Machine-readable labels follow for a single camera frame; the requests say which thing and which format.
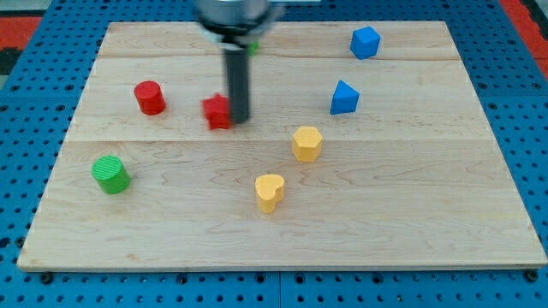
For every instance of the red star block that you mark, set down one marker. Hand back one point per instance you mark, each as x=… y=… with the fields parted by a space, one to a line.
x=216 y=111

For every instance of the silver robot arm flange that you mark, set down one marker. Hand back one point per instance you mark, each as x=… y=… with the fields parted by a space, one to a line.
x=236 y=22

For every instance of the green star block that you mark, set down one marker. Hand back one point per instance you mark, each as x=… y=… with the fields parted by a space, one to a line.
x=252 y=48

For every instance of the yellow heart block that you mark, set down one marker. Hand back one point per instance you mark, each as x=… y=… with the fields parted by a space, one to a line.
x=269 y=190

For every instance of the yellow hexagon block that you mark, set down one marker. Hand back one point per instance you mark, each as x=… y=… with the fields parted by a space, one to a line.
x=306 y=144

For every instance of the blue triangular prism block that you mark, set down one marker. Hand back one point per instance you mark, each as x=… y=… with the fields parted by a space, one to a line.
x=344 y=99

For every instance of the light wooden board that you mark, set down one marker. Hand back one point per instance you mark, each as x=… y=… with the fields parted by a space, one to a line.
x=412 y=180

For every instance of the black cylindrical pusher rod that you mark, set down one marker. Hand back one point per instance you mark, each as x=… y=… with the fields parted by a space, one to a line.
x=237 y=78

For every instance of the red cylinder block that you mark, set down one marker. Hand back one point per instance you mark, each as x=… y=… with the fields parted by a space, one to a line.
x=149 y=97

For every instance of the blue cube block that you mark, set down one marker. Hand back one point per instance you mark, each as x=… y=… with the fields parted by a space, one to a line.
x=365 y=42

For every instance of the green cylinder block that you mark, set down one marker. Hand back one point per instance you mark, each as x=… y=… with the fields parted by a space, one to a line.
x=110 y=174

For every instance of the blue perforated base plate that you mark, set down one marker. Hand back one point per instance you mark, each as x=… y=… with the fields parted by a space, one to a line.
x=41 y=94

